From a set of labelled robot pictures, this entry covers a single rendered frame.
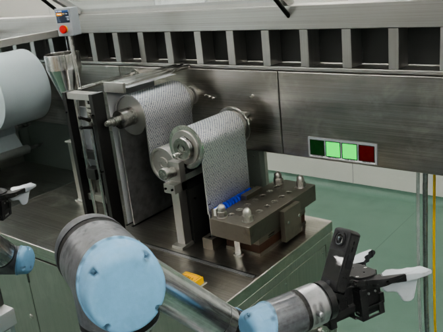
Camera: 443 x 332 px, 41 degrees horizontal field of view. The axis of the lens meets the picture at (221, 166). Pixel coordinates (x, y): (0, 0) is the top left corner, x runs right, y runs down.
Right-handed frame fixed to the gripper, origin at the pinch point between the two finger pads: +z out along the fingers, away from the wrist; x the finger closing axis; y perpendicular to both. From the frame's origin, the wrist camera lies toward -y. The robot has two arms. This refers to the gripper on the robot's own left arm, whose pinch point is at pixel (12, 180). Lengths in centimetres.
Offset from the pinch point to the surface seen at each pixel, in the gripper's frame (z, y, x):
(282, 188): 38, 10, 81
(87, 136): 31.3, -5.8, 12.2
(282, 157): 324, 96, 68
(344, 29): 31, -48, 97
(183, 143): 19, -10, 50
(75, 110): 32.8, -14.3, 7.6
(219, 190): 25, 7, 61
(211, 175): 22, 1, 59
